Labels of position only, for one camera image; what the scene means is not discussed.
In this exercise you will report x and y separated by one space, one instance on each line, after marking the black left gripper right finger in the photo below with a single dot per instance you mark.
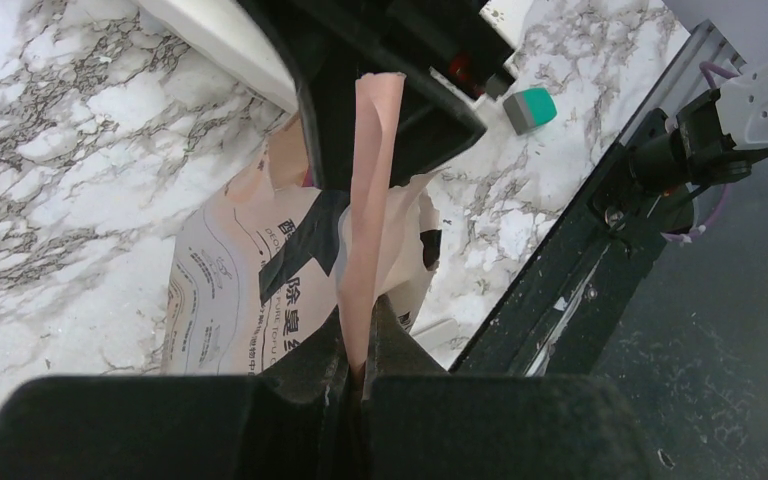
421 422

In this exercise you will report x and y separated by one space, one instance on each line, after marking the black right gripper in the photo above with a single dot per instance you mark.
362 76

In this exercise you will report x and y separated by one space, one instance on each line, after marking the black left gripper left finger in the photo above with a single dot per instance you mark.
285 423

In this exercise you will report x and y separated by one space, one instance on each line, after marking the grey bag sealing clip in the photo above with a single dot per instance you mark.
439 338

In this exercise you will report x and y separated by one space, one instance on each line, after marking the orange cat litter bag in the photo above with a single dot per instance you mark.
260 266

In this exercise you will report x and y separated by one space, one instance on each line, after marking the magenta plastic litter scoop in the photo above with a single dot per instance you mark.
308 179

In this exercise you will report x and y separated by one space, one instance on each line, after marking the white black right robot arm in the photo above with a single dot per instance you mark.
718 138

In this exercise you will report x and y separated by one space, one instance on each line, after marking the white plastic litter box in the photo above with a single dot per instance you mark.
226 35

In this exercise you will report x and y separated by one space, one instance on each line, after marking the small green box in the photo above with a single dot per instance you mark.
529 109

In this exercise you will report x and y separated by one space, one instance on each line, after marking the black metal base rail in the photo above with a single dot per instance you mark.
558 314

